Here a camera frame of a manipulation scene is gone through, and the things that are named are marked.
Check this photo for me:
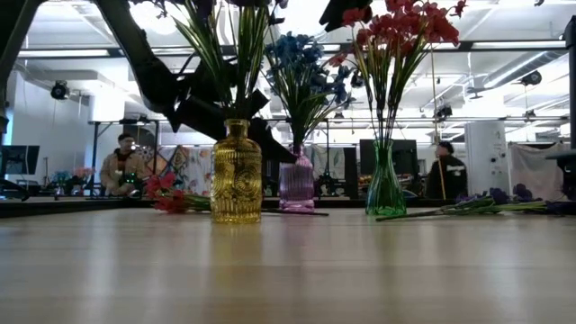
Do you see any colourful patterned cloth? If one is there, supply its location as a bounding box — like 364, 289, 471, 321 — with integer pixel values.
150, 144, 215, 197

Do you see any blue artificial flower bunch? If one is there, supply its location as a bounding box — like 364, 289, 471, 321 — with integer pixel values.
269, 30, 329, 149
264, 40, 311, 149
310, 53, 366, 149

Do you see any black background equipment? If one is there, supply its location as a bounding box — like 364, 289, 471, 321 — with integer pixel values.
545, 149, 576, 203

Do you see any dark computer monitor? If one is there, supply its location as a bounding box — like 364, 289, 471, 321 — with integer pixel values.
0, 144, 41, 177

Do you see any person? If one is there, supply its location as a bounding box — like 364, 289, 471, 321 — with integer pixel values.
98, 132, 150, 198
424, 140, 470, 201

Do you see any black ceiling spotlight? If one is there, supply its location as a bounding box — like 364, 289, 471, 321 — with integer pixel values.
49, 80, 70, 101
520, 69, 544, 87
434, 104, 455, 122

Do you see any red artificial flower bunch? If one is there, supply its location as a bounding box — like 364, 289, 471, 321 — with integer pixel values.
327, 6, 392, 145
144, 172, 330, 217
359, 0, 469, 145

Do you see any black metal rack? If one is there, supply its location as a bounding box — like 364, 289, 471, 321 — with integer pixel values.
87, 117, 162, 195

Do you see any pink glass vase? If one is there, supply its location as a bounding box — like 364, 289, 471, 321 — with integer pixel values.
277, 143, 317, 213

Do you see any grey draped cloth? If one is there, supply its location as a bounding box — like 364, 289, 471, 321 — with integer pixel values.
509, 142, 573, 190

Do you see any black television screen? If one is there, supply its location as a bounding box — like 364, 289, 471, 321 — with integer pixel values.
358, 138, 419, 177

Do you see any yellow glass vase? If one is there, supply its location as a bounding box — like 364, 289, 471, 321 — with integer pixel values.
210, 119, 264, 225

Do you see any purple artificial flower bunch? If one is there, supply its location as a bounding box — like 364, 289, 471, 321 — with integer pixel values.
375, 182, 576, 223
173, 0, 238, 136
231, 0, 293, 136

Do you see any ceiling light strip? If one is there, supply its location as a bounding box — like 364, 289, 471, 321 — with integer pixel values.
17, 48, 112, 59
418, 41, 464, 51
471, 40, 567, 50

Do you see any white cylindrical pillar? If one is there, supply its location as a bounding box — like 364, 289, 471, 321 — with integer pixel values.
464, 120, 510, 184

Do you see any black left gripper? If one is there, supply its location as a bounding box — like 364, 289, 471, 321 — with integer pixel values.
168, 61, 299, 166

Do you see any green glass vase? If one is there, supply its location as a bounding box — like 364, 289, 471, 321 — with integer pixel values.
364, 138, 408, 217

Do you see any thin tan hanging rope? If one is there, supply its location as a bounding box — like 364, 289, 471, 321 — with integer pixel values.
429, 42, 446, 199

